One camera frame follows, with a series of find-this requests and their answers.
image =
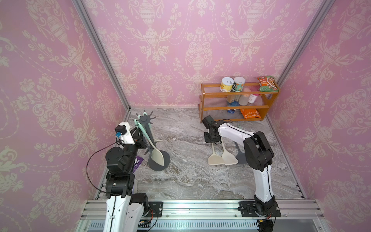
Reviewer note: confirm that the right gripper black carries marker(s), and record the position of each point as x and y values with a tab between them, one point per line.
206	139

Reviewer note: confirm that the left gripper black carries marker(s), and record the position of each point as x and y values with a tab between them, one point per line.
139	141

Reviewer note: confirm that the grey utensil rack stand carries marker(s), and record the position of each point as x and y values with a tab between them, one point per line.
145	120

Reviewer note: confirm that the cream spatula mint handle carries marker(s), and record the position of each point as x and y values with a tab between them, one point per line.
156	155

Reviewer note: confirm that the cream spatula wooden handle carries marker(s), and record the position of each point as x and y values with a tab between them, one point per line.
228	158

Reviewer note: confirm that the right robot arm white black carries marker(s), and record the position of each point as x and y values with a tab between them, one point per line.
258	155

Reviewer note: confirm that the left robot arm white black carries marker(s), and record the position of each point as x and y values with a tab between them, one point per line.
125	211

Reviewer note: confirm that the wooden shelf rack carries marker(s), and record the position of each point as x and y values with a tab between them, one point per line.
214	102

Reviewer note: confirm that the purple candy bag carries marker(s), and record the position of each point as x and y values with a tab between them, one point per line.
138	162

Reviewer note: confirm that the blue packet on shelf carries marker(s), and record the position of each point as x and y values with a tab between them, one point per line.
231	110

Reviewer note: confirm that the beige box on shelf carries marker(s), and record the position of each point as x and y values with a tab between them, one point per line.
233	98

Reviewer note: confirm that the orange snack bag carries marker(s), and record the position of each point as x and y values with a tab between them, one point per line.
250	113

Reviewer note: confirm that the white bottle on shelf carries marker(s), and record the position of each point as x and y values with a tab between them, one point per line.
244	99

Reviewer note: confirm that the yellow tin can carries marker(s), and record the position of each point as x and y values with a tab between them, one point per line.
226	84

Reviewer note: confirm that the pink cap white bottle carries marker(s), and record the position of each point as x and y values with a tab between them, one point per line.
252	98

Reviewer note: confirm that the green label tin can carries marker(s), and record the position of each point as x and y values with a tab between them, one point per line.
238	84

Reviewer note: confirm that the green red snack bag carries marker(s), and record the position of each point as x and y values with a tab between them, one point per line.
267	84

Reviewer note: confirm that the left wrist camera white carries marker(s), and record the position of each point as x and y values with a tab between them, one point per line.
123	134

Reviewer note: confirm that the cream spoon mint handle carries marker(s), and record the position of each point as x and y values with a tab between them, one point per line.
215	159

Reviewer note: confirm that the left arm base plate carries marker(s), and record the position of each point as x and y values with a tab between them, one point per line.
153	209

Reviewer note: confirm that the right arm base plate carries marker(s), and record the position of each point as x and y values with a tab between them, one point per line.
250	209

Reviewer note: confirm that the aluminium front rail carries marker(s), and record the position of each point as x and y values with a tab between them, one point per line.
233	215

